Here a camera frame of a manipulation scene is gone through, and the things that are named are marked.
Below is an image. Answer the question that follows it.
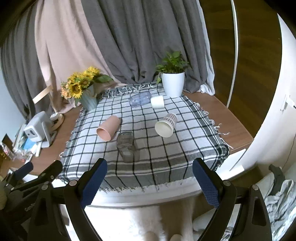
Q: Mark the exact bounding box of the grey glass cup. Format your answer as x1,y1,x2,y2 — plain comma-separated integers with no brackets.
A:
116,132,140,163

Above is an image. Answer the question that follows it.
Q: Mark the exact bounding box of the pink plastic cup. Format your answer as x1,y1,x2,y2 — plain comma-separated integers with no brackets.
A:
96,115,121,142

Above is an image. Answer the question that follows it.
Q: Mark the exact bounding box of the houndstooth paper cup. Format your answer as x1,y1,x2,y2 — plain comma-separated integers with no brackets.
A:
154,113,178,138

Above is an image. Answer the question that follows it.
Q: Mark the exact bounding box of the clear bluish plastic cup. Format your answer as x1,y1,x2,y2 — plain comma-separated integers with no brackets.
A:
128,91,152,108

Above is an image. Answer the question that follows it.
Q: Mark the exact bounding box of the plain white cup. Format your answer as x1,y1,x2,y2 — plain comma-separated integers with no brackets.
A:
151,95,165,109

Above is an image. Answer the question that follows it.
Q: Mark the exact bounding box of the grey crumpled clothing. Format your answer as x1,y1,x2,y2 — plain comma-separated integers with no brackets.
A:
263,164,296,241

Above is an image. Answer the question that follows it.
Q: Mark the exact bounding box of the white grey desk device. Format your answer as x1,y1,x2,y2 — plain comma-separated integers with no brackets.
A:
24,111,53,148

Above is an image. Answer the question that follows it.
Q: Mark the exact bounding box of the white round furniture edge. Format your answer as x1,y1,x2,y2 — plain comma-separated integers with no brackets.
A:
229,14,296,179

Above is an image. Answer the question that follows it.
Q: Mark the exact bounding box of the black white checked tablecloth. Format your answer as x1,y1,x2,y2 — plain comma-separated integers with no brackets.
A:
59,83,230,191

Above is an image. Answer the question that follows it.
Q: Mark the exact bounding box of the light blue flower bucket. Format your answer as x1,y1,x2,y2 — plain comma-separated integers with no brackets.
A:
79,85,97,111

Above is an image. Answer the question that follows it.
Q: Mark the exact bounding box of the yellow sunflower bouquet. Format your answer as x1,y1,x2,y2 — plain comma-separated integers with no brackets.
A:
61,66,113,103

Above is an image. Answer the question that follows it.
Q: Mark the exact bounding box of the white plant pot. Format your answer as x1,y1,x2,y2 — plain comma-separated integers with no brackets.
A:
162,72,185,98

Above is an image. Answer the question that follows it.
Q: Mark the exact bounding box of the white floor lamp pole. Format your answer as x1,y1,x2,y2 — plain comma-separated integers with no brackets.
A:
225,0,239,110

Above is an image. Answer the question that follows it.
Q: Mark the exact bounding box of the beige pink curtain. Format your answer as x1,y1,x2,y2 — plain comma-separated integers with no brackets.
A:
35,1,123,113

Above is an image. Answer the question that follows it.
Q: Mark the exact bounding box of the green potted plant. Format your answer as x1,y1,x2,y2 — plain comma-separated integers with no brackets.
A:
156,51,191,83

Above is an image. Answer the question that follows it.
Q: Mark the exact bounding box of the grey curtain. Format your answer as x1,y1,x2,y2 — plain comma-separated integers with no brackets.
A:
1,1,215,120

